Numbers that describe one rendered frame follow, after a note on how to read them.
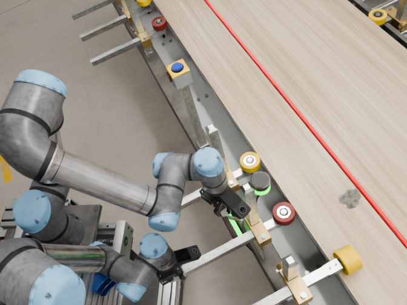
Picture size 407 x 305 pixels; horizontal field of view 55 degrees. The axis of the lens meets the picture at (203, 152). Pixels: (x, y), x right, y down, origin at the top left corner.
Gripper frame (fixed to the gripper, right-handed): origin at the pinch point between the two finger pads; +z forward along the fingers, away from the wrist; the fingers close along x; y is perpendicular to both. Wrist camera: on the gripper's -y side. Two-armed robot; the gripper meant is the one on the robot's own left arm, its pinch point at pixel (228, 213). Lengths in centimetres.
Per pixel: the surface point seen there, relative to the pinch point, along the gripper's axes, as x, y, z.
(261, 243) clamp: -2.7, -11.1, 15.1
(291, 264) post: 2.0, -27.2, -9.8
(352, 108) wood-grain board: -69, -3, 12
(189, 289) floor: 25, 23, 102
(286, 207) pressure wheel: -17.5, -10.2, 11.0
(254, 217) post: -6.6, -4.7, 8.4
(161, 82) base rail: -40, 91, 33
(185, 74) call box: -26, 41, -19
